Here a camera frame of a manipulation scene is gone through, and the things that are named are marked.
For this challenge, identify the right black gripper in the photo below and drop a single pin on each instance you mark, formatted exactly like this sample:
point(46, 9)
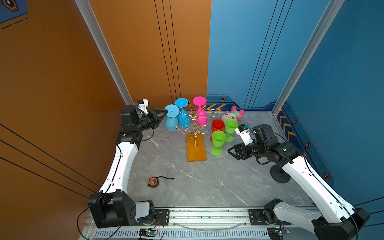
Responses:
point(241, 146)

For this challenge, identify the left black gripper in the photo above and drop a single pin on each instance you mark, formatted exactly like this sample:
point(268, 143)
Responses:
point(152, 115)

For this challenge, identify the blue wine glass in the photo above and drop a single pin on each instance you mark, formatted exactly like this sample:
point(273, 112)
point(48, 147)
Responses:
point(171, 120)
point(183, 117)

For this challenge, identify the green wine glass front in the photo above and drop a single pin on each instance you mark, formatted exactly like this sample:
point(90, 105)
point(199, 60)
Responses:
point(218, 140)

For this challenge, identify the green wine glass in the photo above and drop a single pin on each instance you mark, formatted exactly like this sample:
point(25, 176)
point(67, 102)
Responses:
point(230, 128)
point(218, 140)

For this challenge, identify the red wine glass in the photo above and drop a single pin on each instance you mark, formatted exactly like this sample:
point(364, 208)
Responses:
point(218, 125)

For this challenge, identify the pink wine glass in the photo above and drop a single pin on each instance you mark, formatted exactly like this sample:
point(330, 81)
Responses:
point(200, 112)

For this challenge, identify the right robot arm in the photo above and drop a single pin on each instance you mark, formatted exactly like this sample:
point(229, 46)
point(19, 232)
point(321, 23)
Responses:
point(335, 218)

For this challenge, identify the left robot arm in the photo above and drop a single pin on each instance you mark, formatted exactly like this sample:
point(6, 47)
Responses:
point(112, 206)

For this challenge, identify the blue wine glass back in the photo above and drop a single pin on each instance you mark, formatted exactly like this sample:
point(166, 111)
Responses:
point(183, 117)

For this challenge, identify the wooden rack base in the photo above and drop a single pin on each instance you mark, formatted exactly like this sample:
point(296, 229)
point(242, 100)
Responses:
point(196, 151)

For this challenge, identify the white plush bird toy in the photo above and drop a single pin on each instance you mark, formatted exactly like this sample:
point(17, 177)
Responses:
point(234, 113)

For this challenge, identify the black round stand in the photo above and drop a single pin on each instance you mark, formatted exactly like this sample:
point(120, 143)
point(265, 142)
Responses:
point(279, 175)

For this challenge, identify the orange black tape measure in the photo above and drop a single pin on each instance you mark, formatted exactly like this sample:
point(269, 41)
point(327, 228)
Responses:
point(155, 181)

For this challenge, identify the right circuit board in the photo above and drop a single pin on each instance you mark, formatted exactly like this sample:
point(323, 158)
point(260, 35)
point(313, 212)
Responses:
point(277, 233)

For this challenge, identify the circuit board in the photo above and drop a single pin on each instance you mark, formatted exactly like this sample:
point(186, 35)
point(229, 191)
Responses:
point(277, 233)
point(148, 234)

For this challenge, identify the left circuit board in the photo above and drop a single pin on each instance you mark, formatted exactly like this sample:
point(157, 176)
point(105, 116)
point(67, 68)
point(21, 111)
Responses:
point(148, 234)

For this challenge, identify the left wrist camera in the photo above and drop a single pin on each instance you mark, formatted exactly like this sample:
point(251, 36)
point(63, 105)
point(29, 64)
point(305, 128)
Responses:
point(142, 106)

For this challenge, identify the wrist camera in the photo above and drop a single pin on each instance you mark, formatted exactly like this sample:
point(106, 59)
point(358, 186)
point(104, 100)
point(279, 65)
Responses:
point(142, 106)
point(245, 132)

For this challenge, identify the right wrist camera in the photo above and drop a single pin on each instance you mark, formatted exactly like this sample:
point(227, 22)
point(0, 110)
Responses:
point(245, 132)

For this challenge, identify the gold wire glass rack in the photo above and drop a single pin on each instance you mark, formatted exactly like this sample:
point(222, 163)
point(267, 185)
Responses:
point(194, 125)

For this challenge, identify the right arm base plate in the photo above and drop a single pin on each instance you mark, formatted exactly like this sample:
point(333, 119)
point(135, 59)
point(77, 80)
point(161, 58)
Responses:
point(262, 217)

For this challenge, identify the aluminium front rail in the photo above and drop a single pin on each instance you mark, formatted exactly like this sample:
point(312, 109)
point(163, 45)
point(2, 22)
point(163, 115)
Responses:
point(202, 223)

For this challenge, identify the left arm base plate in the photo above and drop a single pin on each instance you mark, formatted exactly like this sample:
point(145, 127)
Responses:
point(163, 215)

